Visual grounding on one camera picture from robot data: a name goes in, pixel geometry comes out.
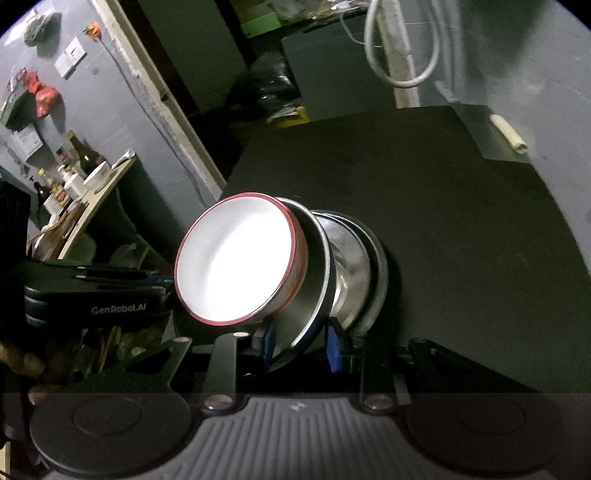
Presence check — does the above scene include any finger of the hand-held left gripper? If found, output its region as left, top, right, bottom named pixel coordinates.
left=18, top=261, right=176, bottom=289

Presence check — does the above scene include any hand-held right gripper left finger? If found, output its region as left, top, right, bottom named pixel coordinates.
left=88, top=323, right=278, bottom=411

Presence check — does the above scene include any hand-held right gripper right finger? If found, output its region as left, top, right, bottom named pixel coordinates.
left=324, top=320, right=541, bottom=411

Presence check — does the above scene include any deep steel bowl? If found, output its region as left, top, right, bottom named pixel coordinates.
left=271, top=198, right=339, bottom=371

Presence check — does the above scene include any person's left hand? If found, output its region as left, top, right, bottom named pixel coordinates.
left=0, top=342, right=51, bottom=407

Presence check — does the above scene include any wooden counter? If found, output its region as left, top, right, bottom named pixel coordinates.
left=28, top=157, right=136, bottom=260

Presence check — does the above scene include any small white bowl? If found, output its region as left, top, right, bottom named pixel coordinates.
left=82, top=161, right=112, bottom=191

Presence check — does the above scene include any group of condiment jars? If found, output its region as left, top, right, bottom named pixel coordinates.
left=28, top=148, right=89, bottom=219

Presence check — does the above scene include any dark glass bottle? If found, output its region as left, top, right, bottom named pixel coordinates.
left=66, top=130, right=105, bottom=177

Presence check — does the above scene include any yellow packet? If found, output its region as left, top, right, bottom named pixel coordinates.
left=276, top=106, right=309, bottom=128

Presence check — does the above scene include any black plastic bag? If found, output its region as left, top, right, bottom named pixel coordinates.
left=230, top=50, right=306, bottom=121

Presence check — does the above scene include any black cabinet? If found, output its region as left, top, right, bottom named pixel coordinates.
left=281, top=18, right=399, bottom=121

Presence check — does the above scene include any cream cylindrical object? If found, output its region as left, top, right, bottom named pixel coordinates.
left=488, top=113, right=528, bottom=154

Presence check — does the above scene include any green box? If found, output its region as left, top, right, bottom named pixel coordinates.
left=241, top=11, right=279, bottom=38

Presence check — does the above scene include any white wall paper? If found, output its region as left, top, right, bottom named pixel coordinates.
left=8, top=124, right=44, bottom=162

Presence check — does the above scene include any door frame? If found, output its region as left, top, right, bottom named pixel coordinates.
left=91, top=0, right=228, bottom=205

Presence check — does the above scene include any white wall switch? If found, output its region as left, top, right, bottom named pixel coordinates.
left=54, top=38, right=88, bottom=78

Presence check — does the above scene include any grey bag on wall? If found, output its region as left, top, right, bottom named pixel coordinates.
left=23, top=11, right=62, bottom=45

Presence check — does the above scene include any thin white wire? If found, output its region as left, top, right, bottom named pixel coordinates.
left=338, top=10, right=371, bottom=45

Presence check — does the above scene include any white wall pipe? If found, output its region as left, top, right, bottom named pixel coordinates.
left=438, top=0, right=468, bottom=99

